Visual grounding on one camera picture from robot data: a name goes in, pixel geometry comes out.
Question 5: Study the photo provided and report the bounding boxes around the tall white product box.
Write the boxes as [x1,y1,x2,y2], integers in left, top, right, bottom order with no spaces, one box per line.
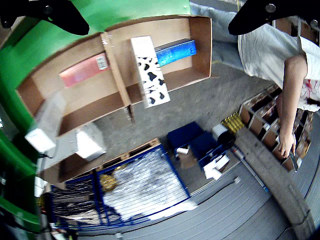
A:
[24,91,67,153]

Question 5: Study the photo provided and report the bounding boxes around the blue plastic crate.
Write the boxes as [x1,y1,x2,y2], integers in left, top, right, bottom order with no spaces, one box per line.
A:
[166,121,205,152]
[189,131,230,171]

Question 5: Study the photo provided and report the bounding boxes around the grey door pillar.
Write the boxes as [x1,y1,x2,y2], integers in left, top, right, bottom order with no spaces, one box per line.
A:
[233,127,316,240]

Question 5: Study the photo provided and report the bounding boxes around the wooden pallet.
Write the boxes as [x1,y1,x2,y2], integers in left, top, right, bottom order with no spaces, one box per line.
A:
[94,136,161,172]

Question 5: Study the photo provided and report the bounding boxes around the open cardboard box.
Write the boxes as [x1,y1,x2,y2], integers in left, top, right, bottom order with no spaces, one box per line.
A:
[15,31,136,138]
[99,14,214,125]

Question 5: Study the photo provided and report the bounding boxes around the dark handheld scanner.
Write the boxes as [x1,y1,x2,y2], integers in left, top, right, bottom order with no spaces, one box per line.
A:
[288,149,300,173]

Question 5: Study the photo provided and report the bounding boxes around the person grey t-shirt torso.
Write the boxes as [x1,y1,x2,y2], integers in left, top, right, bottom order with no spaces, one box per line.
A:
[237,16,320,113]

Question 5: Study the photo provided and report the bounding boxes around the blue product box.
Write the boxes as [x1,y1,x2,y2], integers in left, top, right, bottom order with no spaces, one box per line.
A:
[154,39,198,67]

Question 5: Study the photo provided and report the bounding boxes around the person hand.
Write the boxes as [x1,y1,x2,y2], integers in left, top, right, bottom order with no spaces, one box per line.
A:
[277,132,297,160]

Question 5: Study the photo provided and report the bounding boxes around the blue white pole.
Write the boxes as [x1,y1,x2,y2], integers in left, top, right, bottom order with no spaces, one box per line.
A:
[231,147,270,194]

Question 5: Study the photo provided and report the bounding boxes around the cardboard box with white flaps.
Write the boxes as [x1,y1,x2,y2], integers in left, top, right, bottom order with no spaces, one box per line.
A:
[39,121,108,185]

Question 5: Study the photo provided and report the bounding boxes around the yellow black striped block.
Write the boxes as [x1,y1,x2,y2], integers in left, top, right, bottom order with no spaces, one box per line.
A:
[221,111,245,135]

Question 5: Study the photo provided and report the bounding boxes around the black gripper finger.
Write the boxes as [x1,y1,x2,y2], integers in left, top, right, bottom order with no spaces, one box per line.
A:
[227,0,320,46]
[0,0,90,36]

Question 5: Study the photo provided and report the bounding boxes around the white grey waste bin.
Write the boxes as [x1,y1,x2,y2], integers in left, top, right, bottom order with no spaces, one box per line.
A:
[211,123,237,149]

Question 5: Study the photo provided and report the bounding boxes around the cardboard pigeonhole rack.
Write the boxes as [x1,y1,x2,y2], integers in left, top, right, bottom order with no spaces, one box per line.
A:
[238,84,315,173]

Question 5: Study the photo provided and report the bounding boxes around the red product box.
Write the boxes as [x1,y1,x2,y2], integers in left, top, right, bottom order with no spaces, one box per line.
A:
[58,52,111,88]

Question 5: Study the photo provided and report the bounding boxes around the cow print hand cream box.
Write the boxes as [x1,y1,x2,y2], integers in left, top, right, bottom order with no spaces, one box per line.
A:
[129,35,171,109]

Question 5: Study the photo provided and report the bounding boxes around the white open cartons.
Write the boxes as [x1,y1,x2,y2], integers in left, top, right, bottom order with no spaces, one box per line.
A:
[202,154,231,181]

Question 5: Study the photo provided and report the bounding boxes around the blue wire mesh cage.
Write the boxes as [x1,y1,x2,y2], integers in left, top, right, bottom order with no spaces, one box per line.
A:
[49,143,199,232]

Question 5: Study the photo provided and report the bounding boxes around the grey roller shutter door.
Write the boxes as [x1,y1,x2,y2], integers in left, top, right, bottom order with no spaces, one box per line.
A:
[74,152,320,240]

